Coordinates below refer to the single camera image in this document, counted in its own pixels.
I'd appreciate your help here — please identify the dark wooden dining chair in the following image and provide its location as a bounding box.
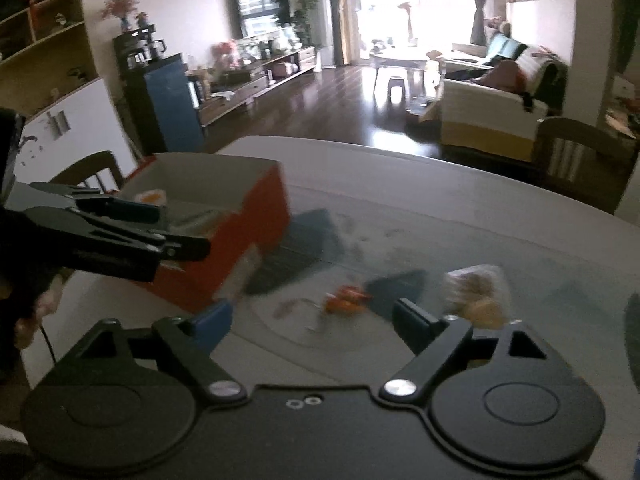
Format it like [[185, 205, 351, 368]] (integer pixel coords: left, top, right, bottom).
[[532, 117, 639, 214]]

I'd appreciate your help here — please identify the clear bag of buns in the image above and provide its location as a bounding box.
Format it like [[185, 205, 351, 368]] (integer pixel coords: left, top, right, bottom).
[[442, 263, 513, 330]]

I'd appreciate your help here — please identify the slatted chair at left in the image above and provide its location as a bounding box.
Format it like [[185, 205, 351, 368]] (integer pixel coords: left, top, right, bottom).
[[50, 151, 125, 194]]

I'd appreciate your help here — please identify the long wooden TV console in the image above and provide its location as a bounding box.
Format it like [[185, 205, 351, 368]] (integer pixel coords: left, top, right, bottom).
[[196, 47, 318, 128]]

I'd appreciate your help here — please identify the cream yellow sofa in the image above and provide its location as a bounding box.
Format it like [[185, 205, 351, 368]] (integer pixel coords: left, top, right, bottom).
[[421, 32, 567, 162]]

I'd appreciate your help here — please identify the dark oval table mat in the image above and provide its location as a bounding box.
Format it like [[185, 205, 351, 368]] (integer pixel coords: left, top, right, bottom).
[[624, 292, 640, 385]]

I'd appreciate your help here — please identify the small white stool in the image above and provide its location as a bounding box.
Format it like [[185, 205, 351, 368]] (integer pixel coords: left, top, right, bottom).
[[386, 75, 410, 104]]

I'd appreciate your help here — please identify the wooden coffee table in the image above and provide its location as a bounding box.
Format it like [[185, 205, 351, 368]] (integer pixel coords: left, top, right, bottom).
[[369, 47, 439, 102]]

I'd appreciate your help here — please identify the white green plastic snack bag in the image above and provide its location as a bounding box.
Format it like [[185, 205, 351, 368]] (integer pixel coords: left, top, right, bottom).
[[134, 188, 167, 207]]

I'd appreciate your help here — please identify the potted green plant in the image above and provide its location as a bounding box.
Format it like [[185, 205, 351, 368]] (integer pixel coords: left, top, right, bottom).
[[292, 0, 318, 47]]

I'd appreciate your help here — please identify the blue cabinet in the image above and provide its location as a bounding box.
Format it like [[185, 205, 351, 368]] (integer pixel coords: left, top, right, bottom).
[[113, 25, 204, 156]]

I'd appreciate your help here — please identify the red and white cardboard box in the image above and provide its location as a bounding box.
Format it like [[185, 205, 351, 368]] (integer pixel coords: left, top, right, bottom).
[[119, 153, 290, 313]]

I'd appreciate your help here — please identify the television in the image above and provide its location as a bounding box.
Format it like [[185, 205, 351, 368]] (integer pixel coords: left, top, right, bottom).
[[234, 0, 291, 38]]

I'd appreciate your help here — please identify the person's left hand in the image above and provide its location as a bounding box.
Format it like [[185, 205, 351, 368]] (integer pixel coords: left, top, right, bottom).
[[15, 274, 65, 350]]

